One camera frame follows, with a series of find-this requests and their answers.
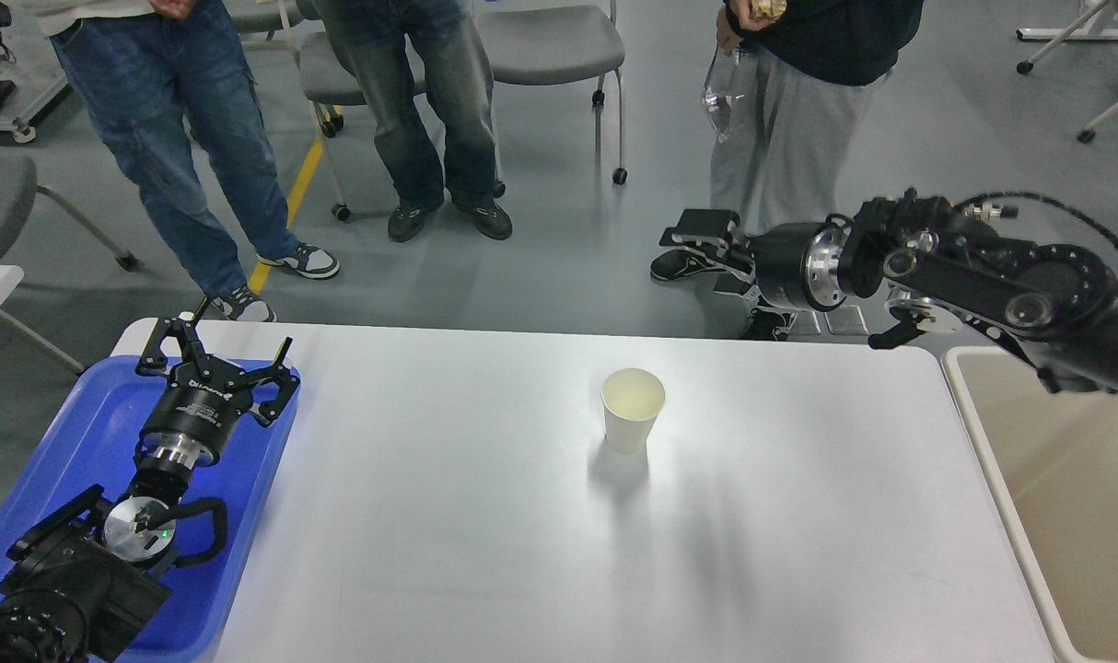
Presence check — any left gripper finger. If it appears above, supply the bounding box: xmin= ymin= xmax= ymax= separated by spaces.
xmin=235 ymin=338 xmax=301 ymax=429
xmin=134 ymin=297 xmax=212 ymax=378

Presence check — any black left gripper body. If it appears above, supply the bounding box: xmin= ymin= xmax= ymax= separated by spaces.
xmin=141 ymin=364 xmax=241 ymax=468

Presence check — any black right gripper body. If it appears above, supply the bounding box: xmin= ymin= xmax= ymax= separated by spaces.
xmin=748 ymin=221 xmax=851 ymax=313

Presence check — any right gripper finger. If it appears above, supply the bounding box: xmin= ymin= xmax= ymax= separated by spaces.
xmin=670 ymin=250 xmax=771 ymax=313
xmin=659 ymin=209 xmax=760 ymax=259

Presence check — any white paper cup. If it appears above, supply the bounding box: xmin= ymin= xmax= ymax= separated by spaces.
xmin=600 ymin=366 xmax=666 ymax=456

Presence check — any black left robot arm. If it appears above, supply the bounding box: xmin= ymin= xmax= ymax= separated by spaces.
xmin=0 ymin=318 xmax=299 ymax=662

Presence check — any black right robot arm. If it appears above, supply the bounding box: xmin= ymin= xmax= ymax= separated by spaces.
xmin=660 ymin=189 xmax=1118 ymax=394

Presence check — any blue plastic tray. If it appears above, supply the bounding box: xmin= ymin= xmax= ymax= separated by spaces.
xmin=0 ymin=356 xmax=299 ymax=662

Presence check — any person in grey sweatpants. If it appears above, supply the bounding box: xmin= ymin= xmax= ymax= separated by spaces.
xmin=650 ymin=0 xmax=926 ymax=343

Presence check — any clear plastic food container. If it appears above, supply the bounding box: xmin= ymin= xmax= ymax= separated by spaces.
xmin=701 ymin=46 xmax=757 ymax=145

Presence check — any crumpled paper ball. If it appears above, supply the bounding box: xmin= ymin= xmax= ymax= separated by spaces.
xmin=750 ymin=0 xmax=789 ymax=22

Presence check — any grey chair far left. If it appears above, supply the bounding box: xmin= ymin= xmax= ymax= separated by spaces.
xmin=0 ymin=155 xmax=141 ymax=269

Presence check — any grey chair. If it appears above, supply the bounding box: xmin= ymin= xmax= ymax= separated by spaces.
xmin=0 ymin=155 xmax=141 ymax=269
xmin=476 ymin=1 xmax=629 ymax=186
xmin=283 ymin=0 xmax=506 ymax=222

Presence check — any grey chair middle right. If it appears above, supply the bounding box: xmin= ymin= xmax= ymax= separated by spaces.
xmin=476 ymin=1 xmax=629 ymax=186

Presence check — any person in blue jeans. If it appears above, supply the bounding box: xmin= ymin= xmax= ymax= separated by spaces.
xmin=13 ymin=1 xmax=340 ymax=322

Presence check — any grey chair middle left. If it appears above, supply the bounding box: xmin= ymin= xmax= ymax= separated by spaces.
xmin=283 ymin=0 xmax=506 ymax=222

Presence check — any beige plastic bin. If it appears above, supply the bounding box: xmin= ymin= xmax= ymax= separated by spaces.
xmin=942 ymin=345 xmax=1118 ymax=662

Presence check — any person in faded jeans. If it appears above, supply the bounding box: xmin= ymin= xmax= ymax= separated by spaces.
xmin=315 ymin=0 xmax=514 ymax=244

